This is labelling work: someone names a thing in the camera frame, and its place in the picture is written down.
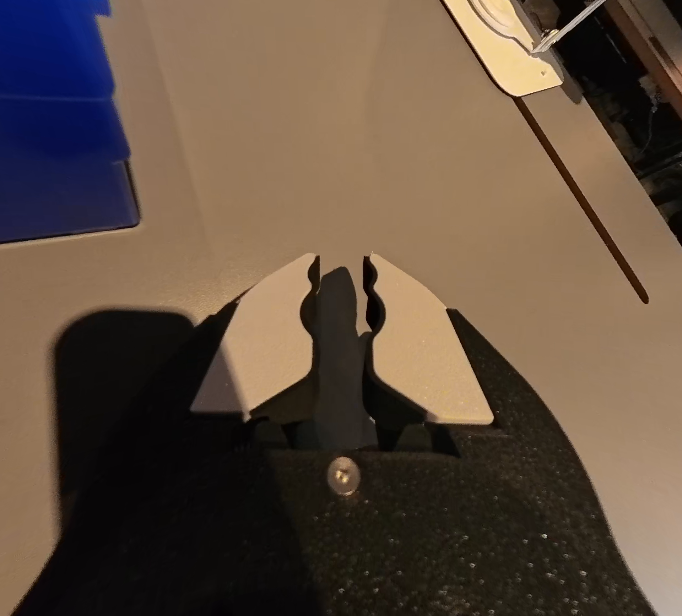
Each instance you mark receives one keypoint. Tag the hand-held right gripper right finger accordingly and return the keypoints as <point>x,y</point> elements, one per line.
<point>426,360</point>

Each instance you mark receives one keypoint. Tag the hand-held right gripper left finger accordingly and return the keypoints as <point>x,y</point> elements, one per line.
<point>266,349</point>

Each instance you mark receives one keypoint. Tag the white desk lamp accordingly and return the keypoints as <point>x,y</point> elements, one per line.
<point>511,59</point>

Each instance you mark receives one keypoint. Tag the blue plastic storage bin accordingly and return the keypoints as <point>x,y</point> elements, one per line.
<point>48,120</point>

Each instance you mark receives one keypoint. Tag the brown wooden table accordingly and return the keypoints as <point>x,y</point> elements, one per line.
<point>660,67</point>

